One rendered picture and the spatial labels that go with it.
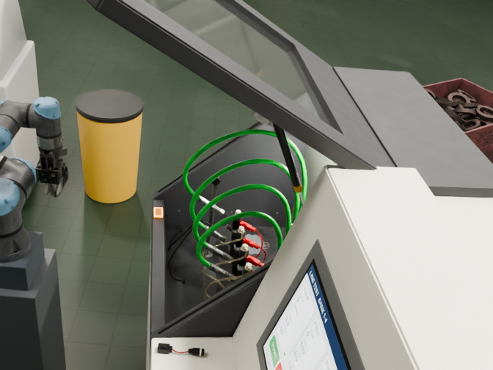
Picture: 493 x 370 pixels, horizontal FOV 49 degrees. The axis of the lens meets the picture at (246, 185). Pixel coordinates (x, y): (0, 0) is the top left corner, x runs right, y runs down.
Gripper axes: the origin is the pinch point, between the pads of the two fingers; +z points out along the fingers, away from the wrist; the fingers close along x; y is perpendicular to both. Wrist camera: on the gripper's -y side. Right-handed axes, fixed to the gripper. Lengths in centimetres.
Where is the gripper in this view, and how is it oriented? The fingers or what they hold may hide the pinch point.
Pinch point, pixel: (56, 192)
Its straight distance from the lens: 196.3
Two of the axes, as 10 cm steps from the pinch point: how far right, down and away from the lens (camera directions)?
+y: 0.1, 5.6, -8.3
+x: 9.9, 1.0, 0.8
